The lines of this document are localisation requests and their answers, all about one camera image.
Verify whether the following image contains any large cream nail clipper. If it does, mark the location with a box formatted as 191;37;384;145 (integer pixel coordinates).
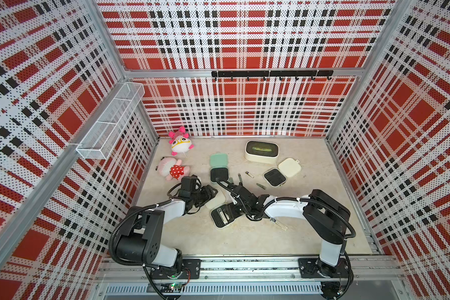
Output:
217;209;228;224

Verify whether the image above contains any cream case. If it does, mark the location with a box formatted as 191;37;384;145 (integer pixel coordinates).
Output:
263;157;302;187
205;189;244;229

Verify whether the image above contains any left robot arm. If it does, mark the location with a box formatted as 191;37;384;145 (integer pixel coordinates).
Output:
108;175;218;273

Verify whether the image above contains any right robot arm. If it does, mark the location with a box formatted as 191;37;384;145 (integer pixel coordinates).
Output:
221;181;356;268

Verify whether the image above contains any green clipper right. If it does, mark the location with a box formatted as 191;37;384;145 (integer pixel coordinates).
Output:
256;183;266;190

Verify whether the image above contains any green nail clipper case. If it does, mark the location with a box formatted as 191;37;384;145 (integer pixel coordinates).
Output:
209;153;229;183

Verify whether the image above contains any pink doll red dress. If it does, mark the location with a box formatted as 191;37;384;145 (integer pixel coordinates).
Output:
156;157;191;181

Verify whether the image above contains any cream tissue box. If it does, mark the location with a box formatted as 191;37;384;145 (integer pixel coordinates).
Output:
244;141;280;165

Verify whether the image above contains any pink owl plush toy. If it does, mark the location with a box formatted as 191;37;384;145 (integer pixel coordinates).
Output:
168;126;195;156

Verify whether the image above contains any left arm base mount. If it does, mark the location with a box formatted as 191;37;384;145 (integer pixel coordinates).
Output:
150;259;202;280

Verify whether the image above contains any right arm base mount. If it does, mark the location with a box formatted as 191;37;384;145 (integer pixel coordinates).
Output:
298;257;351;280

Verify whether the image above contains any white wire mesh basket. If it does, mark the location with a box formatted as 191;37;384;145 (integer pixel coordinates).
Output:
76;82;145;160

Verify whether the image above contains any aluminium front rail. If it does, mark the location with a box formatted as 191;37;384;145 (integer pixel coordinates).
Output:
90;255;412;300

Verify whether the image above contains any black wall hook rail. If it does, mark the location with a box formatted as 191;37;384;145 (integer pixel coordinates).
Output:
211;70;334;79

